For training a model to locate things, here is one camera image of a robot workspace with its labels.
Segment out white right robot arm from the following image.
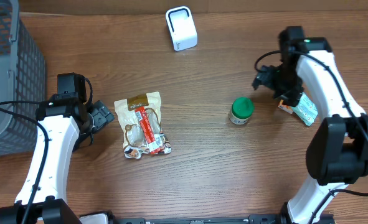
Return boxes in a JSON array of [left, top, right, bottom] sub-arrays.
[[253, 37, 368, 223]]

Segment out white barcode scanner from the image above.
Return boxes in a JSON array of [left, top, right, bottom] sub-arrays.
[[165, 6, 198, 52]]

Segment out beige snack bag red label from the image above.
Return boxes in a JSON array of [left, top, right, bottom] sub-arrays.
[[114, 91, 172, 159]]

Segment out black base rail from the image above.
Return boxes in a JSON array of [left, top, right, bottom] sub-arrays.
[[77, 211, 337, 224]]

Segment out grey plastic mesh basket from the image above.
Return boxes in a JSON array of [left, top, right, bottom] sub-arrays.
[[0, 0, 47, 156]]

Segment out green lid jar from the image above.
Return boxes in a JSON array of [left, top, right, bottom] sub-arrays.
[[229, 97, 255, 125]]

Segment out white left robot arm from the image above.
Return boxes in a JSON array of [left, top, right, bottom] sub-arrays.
[[0, 100, 116, 223]]

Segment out red stick sachet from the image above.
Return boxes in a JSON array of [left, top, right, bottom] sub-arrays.
[[135, 106, 163, 154]]

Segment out teal wet wipes packet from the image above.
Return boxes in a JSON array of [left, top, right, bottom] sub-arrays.
[[291, 93, 318, 126]]

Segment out orange small packet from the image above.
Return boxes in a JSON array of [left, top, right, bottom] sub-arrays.
[[278, 100, 293, 114]]

